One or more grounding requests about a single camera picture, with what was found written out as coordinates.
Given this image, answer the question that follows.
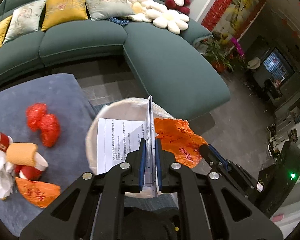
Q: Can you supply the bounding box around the red framed wall painting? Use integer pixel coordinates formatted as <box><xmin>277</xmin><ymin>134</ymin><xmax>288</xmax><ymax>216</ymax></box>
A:
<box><xmin>202</xmin><ymin>0</ymin><xmax>267</xmax><ymax>45</ymax></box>

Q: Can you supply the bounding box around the white printed paper sheet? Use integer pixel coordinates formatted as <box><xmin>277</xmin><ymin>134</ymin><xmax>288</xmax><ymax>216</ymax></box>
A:
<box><xmin>97</xmin><ymin>94</ymin><xmax>163</xmax><ymax>198</ymax></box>

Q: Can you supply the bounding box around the potted orchid plant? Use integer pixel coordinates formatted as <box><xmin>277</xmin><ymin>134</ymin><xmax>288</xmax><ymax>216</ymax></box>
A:
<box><xmin>202</xmin><ymin>37</ymin><xmax>245</xmax><ymax>74</ymax></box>

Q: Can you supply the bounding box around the white lined trash bin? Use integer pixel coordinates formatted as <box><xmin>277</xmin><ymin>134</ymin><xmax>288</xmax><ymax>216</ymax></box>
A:
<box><xmin>85</xmin><ymin>97</ymin><xmax>180</xmax><ymax>199</ymax></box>

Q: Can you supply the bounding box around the yellow embroidered cushion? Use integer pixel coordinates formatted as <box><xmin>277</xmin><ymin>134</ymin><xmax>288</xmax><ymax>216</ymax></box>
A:
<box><xmin>42</xmin><ymin>0</ymin><xmax>88</xmax><ymax>31</ymax></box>

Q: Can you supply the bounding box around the white tissue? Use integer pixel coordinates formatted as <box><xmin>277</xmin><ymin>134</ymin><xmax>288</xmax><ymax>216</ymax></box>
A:
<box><xmin>0</xmin><ymin>150</ymin><xmax>15</xmax><ymax>200</ymax></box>

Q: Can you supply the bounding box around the red mesh netting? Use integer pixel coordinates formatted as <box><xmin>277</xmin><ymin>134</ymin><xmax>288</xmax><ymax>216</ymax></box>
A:
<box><xmin>26</xmin><ymin>103</ymin><xmax>61</xmax><ymax>147</ymax></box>

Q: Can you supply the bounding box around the orange foam net sleeve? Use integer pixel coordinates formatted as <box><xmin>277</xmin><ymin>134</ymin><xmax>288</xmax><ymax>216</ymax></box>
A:
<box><xmin>6</xmin><ymin>142</ymin><xmax>38</xmax><ymax>167</ymax></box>

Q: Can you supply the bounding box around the white daisy flower pillow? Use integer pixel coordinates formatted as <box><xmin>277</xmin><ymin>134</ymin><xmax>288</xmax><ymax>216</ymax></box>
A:
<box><xmin>126</xmin><ymin>0</ymin><xmax>190</xmax><ymax>35</ymax></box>

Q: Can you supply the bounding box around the pale grey embroidered cushion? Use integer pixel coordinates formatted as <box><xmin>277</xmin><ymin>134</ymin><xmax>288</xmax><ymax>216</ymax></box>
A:
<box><xmin>2</xmin><ymin>0</ymin><xmax>46</xmax><ymax>44</ymax></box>

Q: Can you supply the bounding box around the blue beaded item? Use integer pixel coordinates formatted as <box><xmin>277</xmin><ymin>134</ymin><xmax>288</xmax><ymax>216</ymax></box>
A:
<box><xmin>108</xmin><ymin>17</ymin><xmax>129</xmax><ymax>27</ymax></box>

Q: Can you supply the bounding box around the orange plastic bag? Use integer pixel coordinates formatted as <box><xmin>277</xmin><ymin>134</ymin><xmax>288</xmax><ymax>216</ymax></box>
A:
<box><xmin>15</xmin><ymin>177</ymin><xmax>61</xmax><ymax>208</ymax></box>
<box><xmin>154</xmin><ymin>118</ymin><xmax>208</xmax><ymax>168</ymax></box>

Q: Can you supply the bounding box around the dark green curved sofa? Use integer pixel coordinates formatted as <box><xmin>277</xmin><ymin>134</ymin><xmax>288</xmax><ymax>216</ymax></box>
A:
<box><xmin>0</xmin><ymin>20</ymin><xmax>230</xmax><ymax>119</ymax></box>

